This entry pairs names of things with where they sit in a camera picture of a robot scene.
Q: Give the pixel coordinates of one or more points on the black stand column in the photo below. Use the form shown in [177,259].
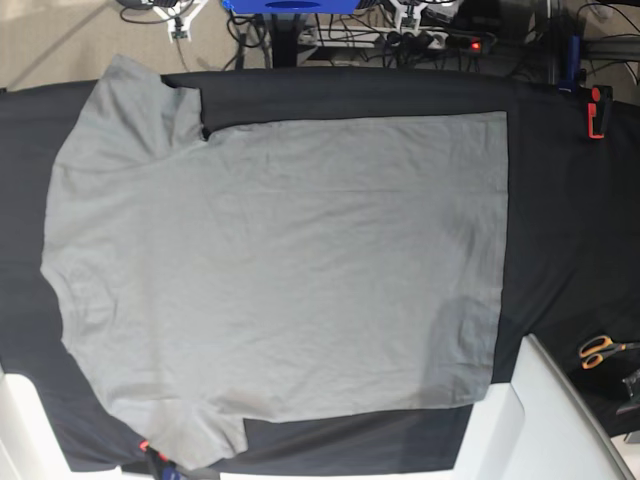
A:
[284,31]

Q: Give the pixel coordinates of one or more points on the black power strip red switch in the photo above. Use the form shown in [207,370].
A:
[474,44]

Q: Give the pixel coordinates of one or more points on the white chair right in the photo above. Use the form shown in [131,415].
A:
[536,426]

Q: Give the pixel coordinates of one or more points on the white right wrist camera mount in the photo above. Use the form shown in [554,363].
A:
[177,18]

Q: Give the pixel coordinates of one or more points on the blue clamp right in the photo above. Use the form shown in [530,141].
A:
[571,69]

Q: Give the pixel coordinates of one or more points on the grey T-shirt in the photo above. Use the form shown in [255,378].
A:
[283,271]

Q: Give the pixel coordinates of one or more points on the white chair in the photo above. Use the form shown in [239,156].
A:
[536,426]
[29,448]

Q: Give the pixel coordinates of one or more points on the white chair left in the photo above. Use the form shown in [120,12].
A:
[29,448]

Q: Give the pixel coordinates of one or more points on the red black clamp bottom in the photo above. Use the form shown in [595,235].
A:
[160,467]

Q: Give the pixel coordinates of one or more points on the orange handled scissors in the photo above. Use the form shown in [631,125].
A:
[596,350]

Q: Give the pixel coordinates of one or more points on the red black clamp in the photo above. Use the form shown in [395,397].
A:
[599,110]
[160,467]

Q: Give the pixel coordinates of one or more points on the red black clamp right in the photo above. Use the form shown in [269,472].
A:
[599,110]

